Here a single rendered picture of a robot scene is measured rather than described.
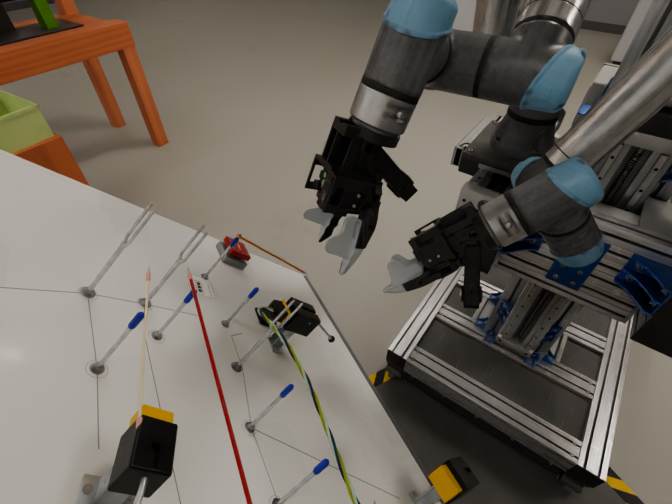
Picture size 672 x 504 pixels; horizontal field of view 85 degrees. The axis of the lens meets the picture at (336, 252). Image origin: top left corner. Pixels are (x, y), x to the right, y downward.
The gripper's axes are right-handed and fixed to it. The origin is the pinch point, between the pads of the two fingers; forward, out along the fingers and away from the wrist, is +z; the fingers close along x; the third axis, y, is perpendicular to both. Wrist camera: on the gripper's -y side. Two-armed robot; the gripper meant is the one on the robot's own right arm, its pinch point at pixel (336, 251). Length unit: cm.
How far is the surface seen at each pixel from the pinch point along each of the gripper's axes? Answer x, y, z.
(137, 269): -7.8, 26.9, 10.4
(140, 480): 26.0, 28.0, 3.2
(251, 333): -1.0, 9.1, 18.7
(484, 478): 16, -98, 93
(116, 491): 25.7, 29.5, 4.6
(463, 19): -324, -280, -84
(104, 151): -315, 37, 125
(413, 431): -10, -83, 98
